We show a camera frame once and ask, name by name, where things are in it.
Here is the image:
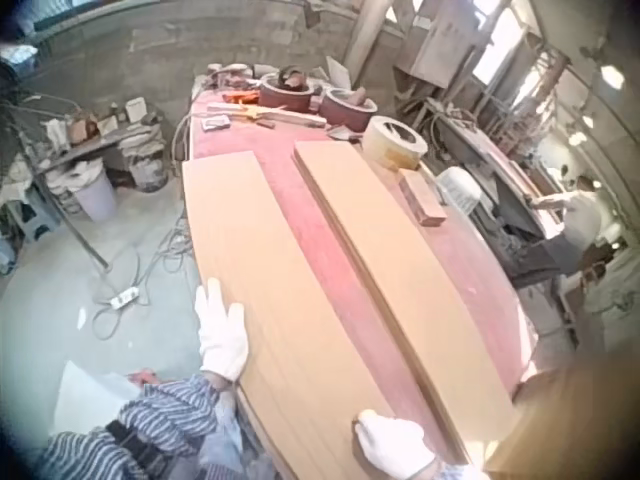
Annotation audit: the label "narrow light wooden board stack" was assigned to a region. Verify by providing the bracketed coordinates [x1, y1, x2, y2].
[291, 133, 517, 451]

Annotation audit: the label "light wooden panel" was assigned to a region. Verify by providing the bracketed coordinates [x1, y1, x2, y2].
[483, 357, 640, 480]

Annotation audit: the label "small grey sanding block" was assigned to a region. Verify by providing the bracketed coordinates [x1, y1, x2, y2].
[200, 114, 233, 133]

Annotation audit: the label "cluttered side workbench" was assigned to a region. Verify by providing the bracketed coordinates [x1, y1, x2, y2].
[27, 95, 167, 201]

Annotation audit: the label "white power strip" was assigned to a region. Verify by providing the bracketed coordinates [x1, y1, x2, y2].
[108, 286, 140, 310]

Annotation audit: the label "beige tape roll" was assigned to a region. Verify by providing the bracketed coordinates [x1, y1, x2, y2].
[361, 115, 429, 172]

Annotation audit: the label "orange hand tool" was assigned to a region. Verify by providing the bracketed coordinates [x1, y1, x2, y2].
[223, 88, 262, 109]

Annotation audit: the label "wide light wooden board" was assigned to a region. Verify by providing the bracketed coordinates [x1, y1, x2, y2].
[180, 148, 454, 480]

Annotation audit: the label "dark red sandpaper roll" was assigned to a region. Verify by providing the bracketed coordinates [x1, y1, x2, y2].
[318, 87, 378, 133]
[257, 71, 316, 113]

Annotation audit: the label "thin wooden strips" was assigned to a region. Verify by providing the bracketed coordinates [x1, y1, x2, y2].
[206, 101, 327, 130]

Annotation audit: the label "black wrist band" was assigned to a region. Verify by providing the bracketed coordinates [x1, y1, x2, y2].
[104, 418, 167, 467]

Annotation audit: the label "wooden dust cabinet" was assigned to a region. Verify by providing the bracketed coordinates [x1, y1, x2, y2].
[398, 0, 484, 94]

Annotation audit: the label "slanted metal stand pole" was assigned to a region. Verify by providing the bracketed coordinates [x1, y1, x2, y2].
[29, 144, 110, 272]

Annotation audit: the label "white paper sheet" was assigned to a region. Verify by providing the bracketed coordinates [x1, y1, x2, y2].
[51, 361, 142, 437]

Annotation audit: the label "person's left hand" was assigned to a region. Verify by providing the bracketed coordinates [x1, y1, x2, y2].
[193, 277, 250, 384]

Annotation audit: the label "tangled floor cables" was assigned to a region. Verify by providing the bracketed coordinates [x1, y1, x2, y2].
[89, 214, 201, 346]

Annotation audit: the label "woodworking saw machine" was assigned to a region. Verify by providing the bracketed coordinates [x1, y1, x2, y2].
[424, 99, 569, 289]

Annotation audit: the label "lilac plastic bucket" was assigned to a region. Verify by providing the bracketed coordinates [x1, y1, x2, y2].
[73, 168, 119, 223]

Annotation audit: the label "dark dirty bucket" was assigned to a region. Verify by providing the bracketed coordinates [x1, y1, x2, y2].
[129, 148, 169, 194]

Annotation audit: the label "person's right hand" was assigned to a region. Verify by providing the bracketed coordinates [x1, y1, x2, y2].
[352, 409, 441, 472]

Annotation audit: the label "blue plastic stool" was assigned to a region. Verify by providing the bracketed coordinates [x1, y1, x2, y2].
[0, 198, 57, 243]

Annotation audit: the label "reddish wooden block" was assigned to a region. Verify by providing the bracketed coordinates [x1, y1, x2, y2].
[397, 168, 448, 228]

